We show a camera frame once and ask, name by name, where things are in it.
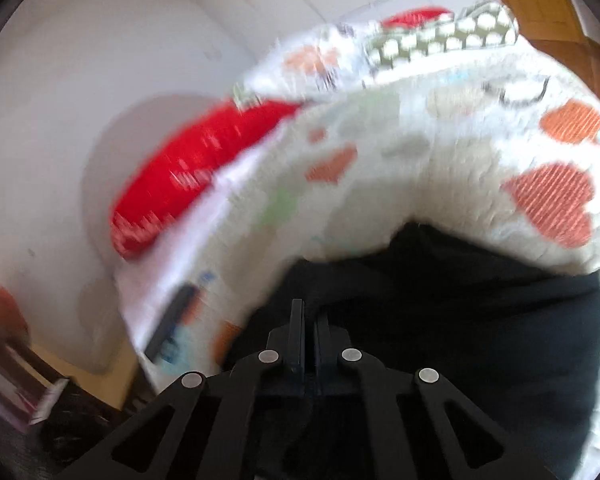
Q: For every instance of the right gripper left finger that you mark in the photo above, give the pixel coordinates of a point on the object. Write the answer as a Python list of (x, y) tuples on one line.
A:
[(236, 425)]

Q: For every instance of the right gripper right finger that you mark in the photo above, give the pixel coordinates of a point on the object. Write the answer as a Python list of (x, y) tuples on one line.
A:
[(384, 424)]

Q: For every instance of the black pants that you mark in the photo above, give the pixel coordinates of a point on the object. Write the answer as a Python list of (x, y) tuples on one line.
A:
[(520, 342)]

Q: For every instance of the black smartphone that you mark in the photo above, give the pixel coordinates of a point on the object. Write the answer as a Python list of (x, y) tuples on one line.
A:
[(170, 319)]

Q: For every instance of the white blanket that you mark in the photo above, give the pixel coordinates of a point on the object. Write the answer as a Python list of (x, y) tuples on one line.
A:
[(146, 285)]

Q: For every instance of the red happy pillow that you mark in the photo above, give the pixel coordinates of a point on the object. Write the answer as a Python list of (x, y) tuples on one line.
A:
[(183, 168)]

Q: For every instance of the patchwork quilt bedspread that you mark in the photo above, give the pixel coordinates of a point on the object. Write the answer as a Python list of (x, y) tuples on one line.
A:
[(500, 148)]

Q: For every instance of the white floral pillow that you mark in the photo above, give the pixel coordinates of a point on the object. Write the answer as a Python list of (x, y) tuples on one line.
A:
[(310, 66)]

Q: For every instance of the green white patterned bolster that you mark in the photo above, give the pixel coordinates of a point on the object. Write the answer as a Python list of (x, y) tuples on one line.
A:
[(482, 26)]

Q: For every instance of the wooden door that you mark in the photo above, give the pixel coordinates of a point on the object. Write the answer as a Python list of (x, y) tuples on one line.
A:
[(553, 27)]

